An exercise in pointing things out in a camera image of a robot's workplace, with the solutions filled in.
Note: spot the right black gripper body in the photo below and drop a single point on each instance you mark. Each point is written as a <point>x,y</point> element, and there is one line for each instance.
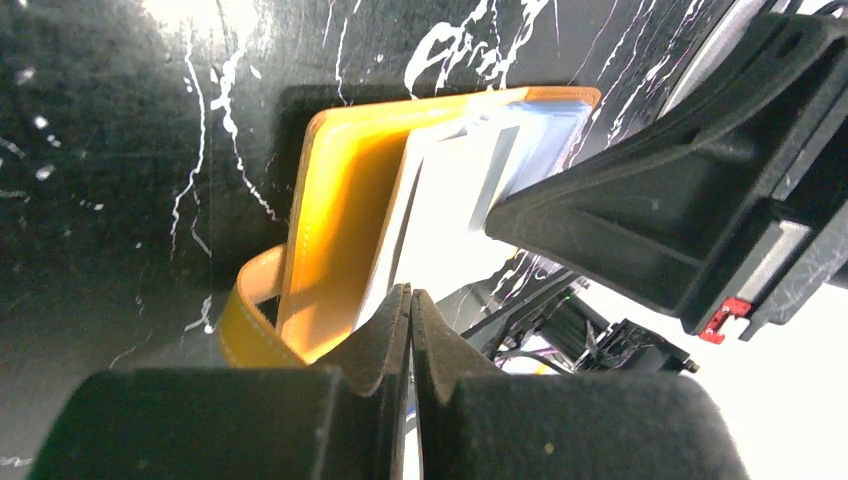
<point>769,223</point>

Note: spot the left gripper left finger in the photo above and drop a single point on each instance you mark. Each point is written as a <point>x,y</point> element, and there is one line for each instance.
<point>375,358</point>

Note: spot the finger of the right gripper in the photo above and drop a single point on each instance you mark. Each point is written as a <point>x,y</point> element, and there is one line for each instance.
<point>659,216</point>

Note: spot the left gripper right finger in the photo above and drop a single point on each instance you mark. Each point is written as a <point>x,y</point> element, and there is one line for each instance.
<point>441,357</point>

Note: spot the orange leather card holder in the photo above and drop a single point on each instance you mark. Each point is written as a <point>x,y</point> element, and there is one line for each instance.
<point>296,301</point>

